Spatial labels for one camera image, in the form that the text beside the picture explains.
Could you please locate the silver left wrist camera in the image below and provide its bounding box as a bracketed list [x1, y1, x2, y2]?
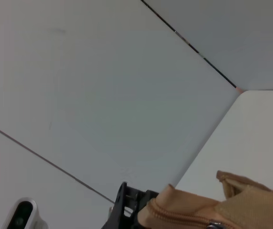
[2, 197, 48, 229]

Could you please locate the khaki canvas food bag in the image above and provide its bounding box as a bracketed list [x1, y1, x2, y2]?
[136, 170, 273, 229]

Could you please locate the silver metal zipper pull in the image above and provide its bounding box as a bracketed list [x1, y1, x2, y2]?
[207, 220, 223, 229]

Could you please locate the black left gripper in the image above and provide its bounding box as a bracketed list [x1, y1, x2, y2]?
[101, 182, 160, 229]

